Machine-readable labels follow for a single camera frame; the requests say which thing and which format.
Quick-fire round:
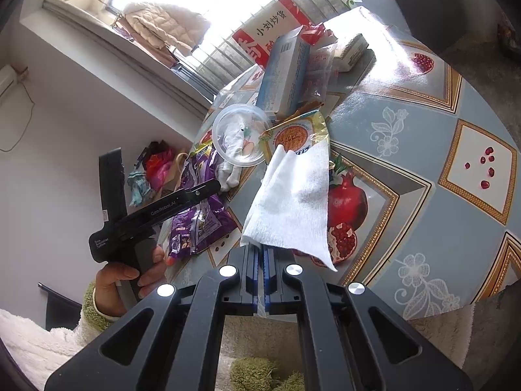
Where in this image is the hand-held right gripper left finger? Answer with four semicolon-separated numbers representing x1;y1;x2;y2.
44;246;261;391

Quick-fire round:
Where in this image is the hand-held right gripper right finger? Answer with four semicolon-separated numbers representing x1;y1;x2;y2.
262;246;475;391

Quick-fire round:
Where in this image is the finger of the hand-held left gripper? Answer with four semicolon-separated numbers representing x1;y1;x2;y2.
178;178;222;209

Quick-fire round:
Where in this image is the purple snack bag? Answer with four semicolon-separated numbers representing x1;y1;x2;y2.
168;147;239;259

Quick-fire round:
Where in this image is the clear round plastic lid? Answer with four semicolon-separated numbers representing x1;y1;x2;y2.
212;104;273;167

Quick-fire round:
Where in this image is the white paper towel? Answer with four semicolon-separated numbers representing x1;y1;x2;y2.
241;140;338;273

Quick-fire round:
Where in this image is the blue and white carton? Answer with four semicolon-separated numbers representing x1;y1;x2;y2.
256;25;312;120

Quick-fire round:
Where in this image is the clear red-printed plastic bag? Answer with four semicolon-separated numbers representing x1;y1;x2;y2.
300;43;339;107

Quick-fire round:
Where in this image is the small white cardboard box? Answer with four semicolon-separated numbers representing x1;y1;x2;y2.
336;33;370;73

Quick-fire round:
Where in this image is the person's left forearm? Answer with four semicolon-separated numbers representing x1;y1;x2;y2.
0;282;120;391

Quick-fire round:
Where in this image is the person's left hand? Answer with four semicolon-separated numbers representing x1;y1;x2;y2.
94;246;166;317

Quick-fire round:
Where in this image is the brown paper bag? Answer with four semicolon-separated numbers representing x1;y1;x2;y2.
163;152;190;195

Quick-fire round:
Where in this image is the teal patterned cloth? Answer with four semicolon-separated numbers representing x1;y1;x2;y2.
128;169;154;208

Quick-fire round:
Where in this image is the red plastic bag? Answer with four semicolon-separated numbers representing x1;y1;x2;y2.
146;151;174;192

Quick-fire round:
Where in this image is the green fuzzy fabric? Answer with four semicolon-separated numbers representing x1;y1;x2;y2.
229;357;306;391

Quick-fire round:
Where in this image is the yellow snack wrapper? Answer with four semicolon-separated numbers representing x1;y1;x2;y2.
259;110;331;164

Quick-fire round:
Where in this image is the white quilted jacket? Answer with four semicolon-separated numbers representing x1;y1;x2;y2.
122;2;210;55

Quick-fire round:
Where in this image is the red and white paper bag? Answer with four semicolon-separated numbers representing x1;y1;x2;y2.
232;0;338;66

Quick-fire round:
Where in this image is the grey cabinet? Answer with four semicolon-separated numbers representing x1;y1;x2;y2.
350;0;476;54

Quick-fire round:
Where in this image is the thin wall cable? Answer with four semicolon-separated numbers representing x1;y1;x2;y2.
0;80;35;153

